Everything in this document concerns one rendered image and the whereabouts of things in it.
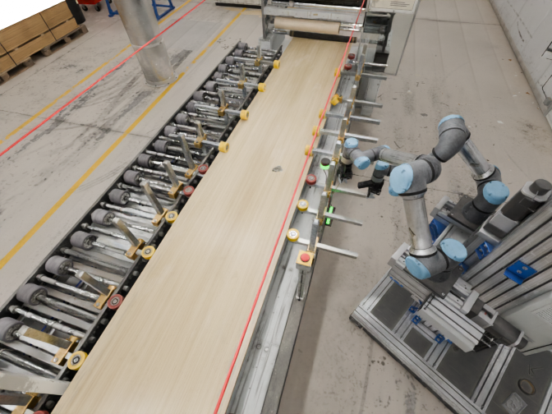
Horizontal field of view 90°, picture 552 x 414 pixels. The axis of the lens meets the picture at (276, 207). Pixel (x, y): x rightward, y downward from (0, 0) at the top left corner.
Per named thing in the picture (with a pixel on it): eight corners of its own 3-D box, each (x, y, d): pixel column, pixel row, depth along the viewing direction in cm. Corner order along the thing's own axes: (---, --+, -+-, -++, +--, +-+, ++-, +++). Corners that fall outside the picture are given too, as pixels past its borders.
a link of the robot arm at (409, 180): (451, 274, 126) (433, 157, 115) (424, 286, 123) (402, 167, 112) (430, 265, 138) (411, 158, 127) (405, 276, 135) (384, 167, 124)
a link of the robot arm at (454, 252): (461, 266, 135) (476, 253, 124) (439, 276, 132) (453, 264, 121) (443, 246, 141) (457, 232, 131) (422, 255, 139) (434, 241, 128)
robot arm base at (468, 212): (493, 213, 164) (503, 204, 156) (482, 229, 158) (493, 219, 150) (467, 200, 171) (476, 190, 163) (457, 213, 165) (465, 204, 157)
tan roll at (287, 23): (384, 36, 326) (386, 25, 317) (383, 40, 319) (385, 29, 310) (269, 25, 355) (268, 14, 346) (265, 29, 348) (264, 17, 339)
